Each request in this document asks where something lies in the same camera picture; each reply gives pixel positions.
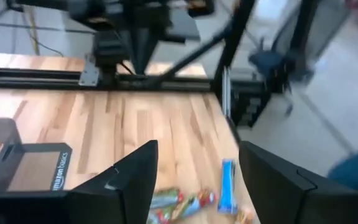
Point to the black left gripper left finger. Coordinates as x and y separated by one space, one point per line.
129 193

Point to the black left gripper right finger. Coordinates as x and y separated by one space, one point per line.
278 193

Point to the red green granola bar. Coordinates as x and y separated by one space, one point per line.
166 197
194 203
155 217

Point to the person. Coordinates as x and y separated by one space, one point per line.
356 171

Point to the black-bordered silicone mat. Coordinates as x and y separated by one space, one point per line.
36 171

